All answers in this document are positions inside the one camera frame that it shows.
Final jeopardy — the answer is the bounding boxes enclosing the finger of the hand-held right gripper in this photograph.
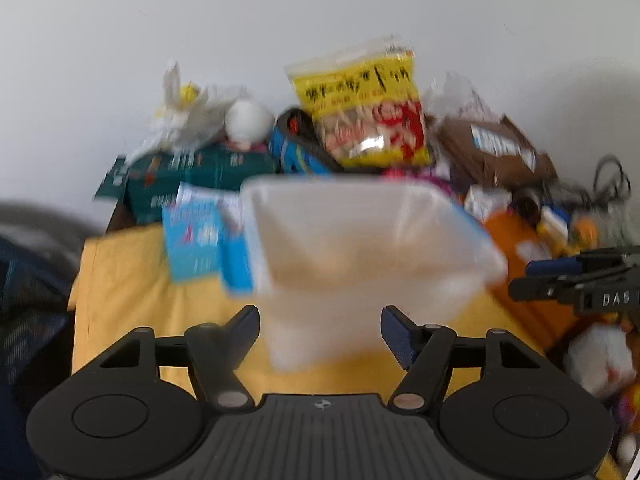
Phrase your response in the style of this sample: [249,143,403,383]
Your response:
[525,246,640,277]
[508,265,640,303]

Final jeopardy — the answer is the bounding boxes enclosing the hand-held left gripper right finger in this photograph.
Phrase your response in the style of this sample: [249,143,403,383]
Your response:
[381,306,556,413]

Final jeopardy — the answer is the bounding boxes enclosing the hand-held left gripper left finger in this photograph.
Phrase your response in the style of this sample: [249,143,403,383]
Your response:
[85,305,261,412]

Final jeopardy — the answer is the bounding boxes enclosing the clear plastic container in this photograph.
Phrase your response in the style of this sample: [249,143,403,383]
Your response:
[240,177,508,373]

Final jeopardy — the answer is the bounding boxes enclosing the white plush toy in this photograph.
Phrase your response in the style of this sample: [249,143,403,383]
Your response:
[565,322,638,401]

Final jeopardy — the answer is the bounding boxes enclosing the white small box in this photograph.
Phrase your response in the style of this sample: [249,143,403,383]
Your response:
[464,185,511,221]

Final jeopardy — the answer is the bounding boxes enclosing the light blue small box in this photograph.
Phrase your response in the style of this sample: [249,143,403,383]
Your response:
[162,183,253,295]

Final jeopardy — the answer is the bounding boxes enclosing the brown cardboard box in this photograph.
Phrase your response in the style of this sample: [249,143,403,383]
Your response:
[435,115,558,191]

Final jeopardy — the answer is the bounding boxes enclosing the dark green cardboard box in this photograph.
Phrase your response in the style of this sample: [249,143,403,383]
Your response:
[94,145,278,226]

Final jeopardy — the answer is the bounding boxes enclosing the blue and black helmet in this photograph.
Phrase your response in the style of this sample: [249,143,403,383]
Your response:
[270,107,341,176]

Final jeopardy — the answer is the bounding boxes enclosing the clear crumpled plastic bag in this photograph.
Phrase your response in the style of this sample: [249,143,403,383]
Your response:
[425,72,501,121]

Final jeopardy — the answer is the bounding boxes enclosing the white round object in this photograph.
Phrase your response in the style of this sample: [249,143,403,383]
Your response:
[225,100,276,151]

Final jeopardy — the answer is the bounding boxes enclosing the dark blue cloth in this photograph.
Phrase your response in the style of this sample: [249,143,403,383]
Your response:
[0,200,101,480]

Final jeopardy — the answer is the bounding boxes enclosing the white plastic bag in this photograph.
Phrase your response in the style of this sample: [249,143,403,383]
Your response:
[125,60,251,161]

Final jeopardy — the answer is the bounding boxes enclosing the yellow snack bag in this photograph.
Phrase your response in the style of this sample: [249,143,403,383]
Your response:
[284,35,433,168]

